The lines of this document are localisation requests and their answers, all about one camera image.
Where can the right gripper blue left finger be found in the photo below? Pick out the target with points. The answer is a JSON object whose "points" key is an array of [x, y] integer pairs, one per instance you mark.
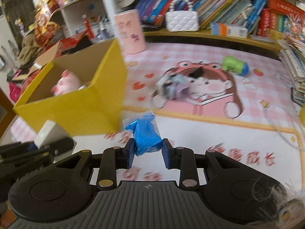
{"points": [[129, 152]]}

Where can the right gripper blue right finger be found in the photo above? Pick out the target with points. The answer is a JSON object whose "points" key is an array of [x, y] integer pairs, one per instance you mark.
{"points": [[168, 153]]}

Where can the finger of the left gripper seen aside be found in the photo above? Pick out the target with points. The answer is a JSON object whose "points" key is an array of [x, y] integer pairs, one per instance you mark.
{"points": [[51, 150]]}

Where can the white eraser block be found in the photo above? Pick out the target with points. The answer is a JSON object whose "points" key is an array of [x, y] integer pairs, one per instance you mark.
{"points": [[49, 133]]}

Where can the blue plastic packet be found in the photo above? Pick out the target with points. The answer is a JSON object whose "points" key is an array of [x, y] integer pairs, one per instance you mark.
{"points": [[145, 132]]}

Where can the pink pig plush toy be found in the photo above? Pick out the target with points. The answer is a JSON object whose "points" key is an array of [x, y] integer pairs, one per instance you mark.
{"points": [[68, 83]]}

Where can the purple toy camera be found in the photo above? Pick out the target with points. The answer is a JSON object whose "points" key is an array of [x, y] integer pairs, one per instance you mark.
{"points": [[173, 86]]}

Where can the green alien toy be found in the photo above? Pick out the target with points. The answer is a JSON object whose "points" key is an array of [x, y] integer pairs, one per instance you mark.
{"points": [[232, 64]]}

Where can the yellow cardboard box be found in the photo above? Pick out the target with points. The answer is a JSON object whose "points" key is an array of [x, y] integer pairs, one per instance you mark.
{"points": [[96, 109]]}

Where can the pink cartoon desk mat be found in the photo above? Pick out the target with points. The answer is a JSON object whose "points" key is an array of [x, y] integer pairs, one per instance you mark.
{"points": [[251, 119]]}

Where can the brown cardboard sheet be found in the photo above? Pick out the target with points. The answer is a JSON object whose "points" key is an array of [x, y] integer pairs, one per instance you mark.
{"points": [[45, 58]]}

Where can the olive green cloth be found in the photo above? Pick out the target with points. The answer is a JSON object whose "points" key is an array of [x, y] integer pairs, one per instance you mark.
{"points": [[30, 49]]}

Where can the red gold foil decoration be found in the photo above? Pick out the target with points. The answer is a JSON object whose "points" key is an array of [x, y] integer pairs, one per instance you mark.
{"points": [[45, 29]]}

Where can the pink cylindrical container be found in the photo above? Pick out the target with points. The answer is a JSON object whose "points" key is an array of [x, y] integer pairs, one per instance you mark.
{"points": [[130, 32]]}

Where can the orange white medicine box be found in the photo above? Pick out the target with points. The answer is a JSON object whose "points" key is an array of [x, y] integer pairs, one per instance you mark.
{"points": [[228, 30]]}

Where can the white quilted pearl handbag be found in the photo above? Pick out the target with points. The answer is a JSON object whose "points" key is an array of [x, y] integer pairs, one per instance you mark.
{"points": [[181, 20]]}

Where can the yellow tape roll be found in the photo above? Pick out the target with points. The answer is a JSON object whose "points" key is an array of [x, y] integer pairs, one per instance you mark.
{"points": [[302, 115]]}

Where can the stack of magazines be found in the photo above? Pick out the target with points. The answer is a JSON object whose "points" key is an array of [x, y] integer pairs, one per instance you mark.
{"points": [[292, 56]]}

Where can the wooden bookshelf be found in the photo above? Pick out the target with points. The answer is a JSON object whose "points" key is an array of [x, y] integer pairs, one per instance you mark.
{"points": [[245, 13]]}

